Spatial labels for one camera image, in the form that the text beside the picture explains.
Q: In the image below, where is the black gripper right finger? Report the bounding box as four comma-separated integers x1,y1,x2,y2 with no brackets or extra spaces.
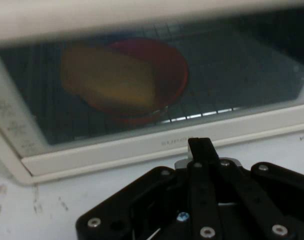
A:
198,136,304,240

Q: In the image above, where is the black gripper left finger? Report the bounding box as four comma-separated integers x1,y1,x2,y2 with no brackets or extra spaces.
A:
75,137,220,240

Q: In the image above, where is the white toaster oven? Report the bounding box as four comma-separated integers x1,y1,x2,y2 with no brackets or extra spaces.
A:
0,0,304,186

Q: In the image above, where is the yellow bread loaf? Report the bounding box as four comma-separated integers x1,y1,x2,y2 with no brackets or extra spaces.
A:
60,42,158,110

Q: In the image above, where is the red round bowl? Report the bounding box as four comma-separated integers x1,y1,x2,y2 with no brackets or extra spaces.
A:
84,38,190,125

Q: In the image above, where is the metal wire oven rack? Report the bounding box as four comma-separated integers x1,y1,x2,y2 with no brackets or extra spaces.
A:
0,14,304,142

